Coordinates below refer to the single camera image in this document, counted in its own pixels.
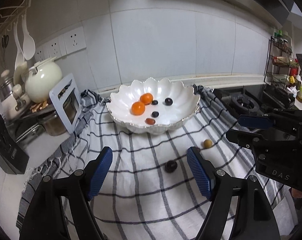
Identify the white scalloped ceramic bowl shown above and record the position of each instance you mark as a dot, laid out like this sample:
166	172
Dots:
185	105

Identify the white wall socket strip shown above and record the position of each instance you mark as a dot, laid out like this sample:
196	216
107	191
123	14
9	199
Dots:
65	44

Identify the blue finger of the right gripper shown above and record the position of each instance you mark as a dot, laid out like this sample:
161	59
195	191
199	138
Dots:
256	122
243	139

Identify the black gas stove top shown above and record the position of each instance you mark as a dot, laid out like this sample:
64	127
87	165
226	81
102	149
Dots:
254	100

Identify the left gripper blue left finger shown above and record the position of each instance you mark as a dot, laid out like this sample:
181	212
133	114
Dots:
96	171

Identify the cream ceramic teapot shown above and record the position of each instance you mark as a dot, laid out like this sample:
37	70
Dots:
41	78

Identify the white hanging spoon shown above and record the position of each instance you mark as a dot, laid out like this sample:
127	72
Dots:
29	46

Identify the right human hand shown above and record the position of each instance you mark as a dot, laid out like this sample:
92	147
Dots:
296	193

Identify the dark grape large front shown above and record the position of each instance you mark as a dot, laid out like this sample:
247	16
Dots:
168	101

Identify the black knife block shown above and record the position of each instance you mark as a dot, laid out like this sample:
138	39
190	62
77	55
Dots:
13	160

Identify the red date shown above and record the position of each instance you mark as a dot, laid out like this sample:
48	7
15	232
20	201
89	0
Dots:
150	121

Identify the grey checked kitchen towel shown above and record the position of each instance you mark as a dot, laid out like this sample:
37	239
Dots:
138	199

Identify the tan longan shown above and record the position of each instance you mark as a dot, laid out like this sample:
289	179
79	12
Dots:
207	144

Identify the small white lidded pot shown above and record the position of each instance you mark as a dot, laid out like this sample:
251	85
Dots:
13	97

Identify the black wire spice rack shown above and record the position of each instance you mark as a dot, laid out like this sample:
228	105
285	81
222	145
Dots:
282	68

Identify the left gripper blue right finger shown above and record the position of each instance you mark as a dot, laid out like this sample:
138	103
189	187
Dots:
203	172

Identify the white hanging ladle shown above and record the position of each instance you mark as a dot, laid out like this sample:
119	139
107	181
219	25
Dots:
20	64

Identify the orange mandarin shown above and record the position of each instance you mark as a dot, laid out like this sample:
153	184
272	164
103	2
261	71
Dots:
146	98
138	108

